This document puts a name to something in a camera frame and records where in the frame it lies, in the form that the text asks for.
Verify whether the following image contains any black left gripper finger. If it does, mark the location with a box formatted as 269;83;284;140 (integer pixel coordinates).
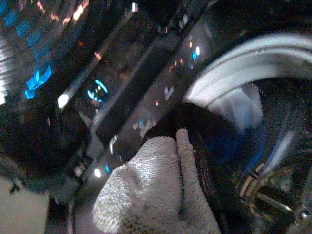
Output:
168;102;247;234

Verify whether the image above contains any white knit cloth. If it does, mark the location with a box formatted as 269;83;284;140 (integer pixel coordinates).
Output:
92;128;221;234

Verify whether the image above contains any black top-load washing machine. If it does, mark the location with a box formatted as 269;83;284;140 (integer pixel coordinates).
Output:
0;0;312;234

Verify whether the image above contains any plain white garment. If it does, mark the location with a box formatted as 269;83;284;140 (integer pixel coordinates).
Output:
209;84;265;134

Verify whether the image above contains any washer drum with white rim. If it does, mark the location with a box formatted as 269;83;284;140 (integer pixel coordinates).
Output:
184;34;312;156

